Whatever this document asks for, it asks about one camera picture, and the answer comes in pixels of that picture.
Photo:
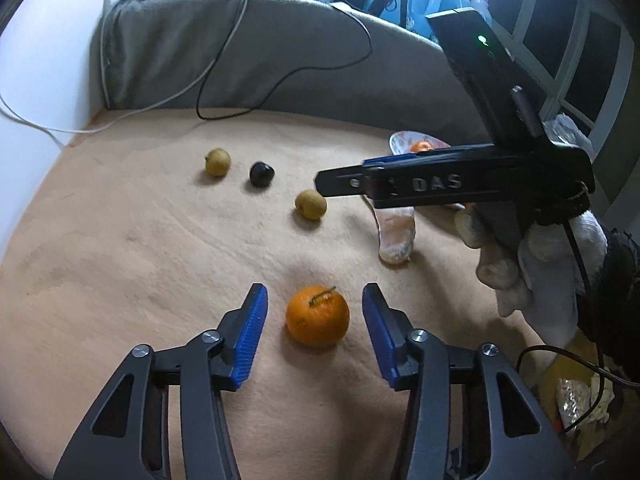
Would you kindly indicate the beige table cloth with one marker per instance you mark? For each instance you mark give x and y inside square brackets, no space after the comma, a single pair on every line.
[150,260]

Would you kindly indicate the yellow snack bag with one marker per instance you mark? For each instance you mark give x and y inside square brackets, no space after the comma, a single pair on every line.
[575,385]

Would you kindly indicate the small mandarin with stem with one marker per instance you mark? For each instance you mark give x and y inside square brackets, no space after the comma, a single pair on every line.
[317,317]

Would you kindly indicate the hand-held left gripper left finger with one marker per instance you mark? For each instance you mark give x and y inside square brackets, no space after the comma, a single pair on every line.
[247,340]

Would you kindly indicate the dark purple round fruit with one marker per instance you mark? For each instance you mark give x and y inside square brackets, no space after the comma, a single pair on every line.
[261,174]

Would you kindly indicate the white floral plate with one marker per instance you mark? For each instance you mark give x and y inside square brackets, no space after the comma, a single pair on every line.
[402,142]

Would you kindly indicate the person's right hand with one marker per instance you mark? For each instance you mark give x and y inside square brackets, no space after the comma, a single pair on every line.
[545,270]

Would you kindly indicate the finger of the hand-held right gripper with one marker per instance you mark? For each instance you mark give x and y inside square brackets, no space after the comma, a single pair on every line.
[340,181]
[395,160]

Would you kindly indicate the white crumpled plastic bag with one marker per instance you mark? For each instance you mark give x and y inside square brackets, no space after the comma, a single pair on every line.
[567,132]

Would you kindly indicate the person's right forearm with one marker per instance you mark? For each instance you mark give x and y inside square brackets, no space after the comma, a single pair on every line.
[617,290]

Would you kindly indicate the yellow-green longan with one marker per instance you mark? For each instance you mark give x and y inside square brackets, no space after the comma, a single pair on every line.
[217,162]
[310,205]

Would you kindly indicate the grey blanket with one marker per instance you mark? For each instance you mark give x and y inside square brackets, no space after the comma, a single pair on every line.
[280,50]

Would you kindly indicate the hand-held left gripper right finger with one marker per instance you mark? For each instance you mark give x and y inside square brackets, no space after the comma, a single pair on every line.
[380,340]

